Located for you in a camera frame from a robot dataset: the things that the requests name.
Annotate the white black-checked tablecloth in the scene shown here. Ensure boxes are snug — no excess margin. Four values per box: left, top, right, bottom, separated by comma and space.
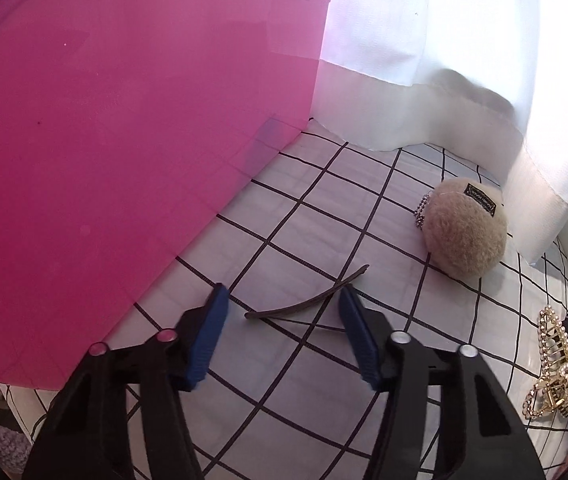
0, 117, 568, 480

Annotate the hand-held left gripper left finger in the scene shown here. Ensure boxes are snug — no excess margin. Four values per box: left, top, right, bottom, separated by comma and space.
23, 282, 230, 480

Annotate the beige plush ball keychain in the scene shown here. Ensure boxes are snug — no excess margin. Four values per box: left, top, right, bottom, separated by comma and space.
416, 177, 509, 279

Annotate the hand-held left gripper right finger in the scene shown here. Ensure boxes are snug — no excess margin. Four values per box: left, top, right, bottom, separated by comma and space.
339, 284, 547, 480

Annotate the white curtain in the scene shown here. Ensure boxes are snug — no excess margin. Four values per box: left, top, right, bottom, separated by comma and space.
308, 0, 568, 283

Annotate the pink plastic storage box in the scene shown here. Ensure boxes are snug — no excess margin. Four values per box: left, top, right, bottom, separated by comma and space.
0, 0, 337, 391

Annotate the gold pearl hair claw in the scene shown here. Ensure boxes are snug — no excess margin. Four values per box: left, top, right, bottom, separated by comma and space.
521, 307, 568, 420

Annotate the thin black hair clip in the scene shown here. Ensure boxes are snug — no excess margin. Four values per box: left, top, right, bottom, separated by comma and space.
245, 264, 371, 322

